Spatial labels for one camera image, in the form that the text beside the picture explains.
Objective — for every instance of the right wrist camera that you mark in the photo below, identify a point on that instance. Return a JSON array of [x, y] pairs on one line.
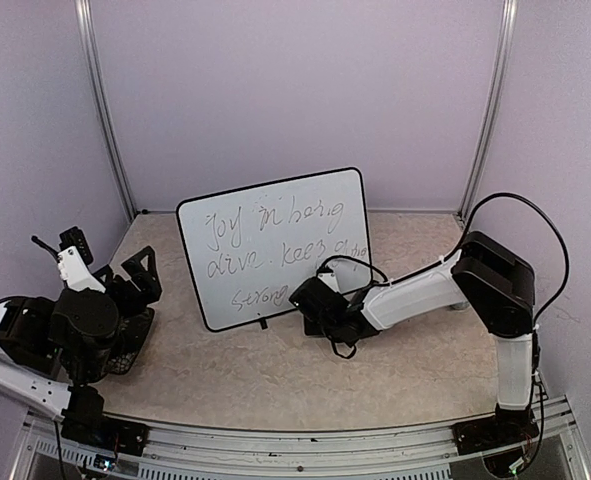
[[328, 277]]

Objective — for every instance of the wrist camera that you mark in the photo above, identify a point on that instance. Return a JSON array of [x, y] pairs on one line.
[[328, 277], [73, 262]]

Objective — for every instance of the aluminium front rail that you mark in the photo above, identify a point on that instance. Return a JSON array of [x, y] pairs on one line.
[[175, 451]]

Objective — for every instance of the aluminium corner post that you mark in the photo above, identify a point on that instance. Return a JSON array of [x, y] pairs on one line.
[[499, 70], [91, 52]]

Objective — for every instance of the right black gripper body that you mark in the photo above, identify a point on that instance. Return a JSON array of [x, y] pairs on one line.
[[311, 328]]

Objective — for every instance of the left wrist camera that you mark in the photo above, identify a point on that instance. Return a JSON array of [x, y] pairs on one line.
[[73, 262]]

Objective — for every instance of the right aluminium corner post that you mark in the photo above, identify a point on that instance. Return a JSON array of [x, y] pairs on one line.
[[499, 70]]

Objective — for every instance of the light blue ceramic mug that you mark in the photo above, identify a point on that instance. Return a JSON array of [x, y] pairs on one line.
[[461, 306]]

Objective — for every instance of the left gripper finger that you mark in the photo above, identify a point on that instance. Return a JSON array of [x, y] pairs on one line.
[[144, 283], [105, 276]]

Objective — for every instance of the white whiteboard black frame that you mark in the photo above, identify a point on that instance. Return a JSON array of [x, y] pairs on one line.
[[249, 248]]

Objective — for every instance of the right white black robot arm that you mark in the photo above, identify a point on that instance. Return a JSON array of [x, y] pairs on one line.
[[480, 274]]

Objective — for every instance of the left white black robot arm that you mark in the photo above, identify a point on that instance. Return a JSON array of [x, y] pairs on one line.
[[53, 352]]

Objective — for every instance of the left aluminium corner post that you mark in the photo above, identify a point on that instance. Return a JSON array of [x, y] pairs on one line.
[[91, 52]]

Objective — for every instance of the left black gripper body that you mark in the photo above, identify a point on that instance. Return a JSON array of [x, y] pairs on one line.
[[131, 304]]

